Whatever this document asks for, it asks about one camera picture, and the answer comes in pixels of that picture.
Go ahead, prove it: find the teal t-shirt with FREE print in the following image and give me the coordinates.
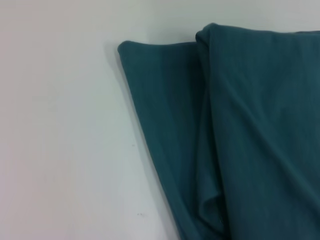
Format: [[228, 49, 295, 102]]
[[116, 22, 320, 240]]

